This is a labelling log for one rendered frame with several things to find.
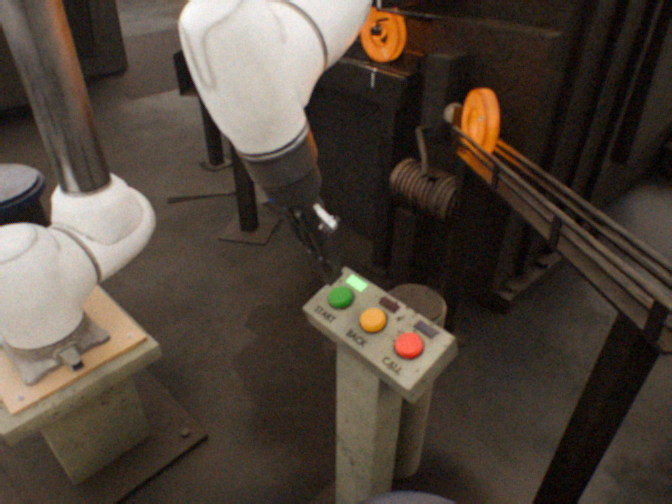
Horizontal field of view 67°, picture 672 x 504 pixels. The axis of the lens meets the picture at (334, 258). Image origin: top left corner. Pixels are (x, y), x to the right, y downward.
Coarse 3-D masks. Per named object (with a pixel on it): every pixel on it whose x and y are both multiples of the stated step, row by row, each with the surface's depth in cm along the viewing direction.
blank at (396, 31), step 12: (372, 12) 145; (372, 24) 147; (384, 24) 144; (396, 24) 141; (372, 36) 150; (396, 36) 142; (372, 48) 151; (384, 48) 147; (396, 48) 144; (384, 60) 149
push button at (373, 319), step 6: (366, 312) 80; (372, 312) 80; (378, 312) 80; (360, 318) 80; (366, 318) 80; (372, 318) 79; (378, 318) 79; (384, 318) 79; (366, 324) 79; (372, 324) 79; (378, 324) 78; (384, 324) 79; (366, 330) 79; (372, 330) 79
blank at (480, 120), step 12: (468, 96) 121; (480, 96) 114; (492, 96) 113; (468, 108) 121; (480, 108) 114; (492, 108) 112; (468, 120) 122; (480, 120) 114; (492, 120) 112; (468, 132) 122; (480, 132) 115; (492, 132) 113; (468, 144) 123; (480, 144) 116; (492, 144) 115
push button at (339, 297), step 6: (336, 288) 85; (342, 288) 85; (348, 288) 85; (330, 294) 84; (336, 294) 84; (342, 294) 84; (348, 294) 84; (330, 300) 84; (336, 300) 83; (342, 300) 83; (348, 300) 83; (336, 306) 83; (342, 306) 83
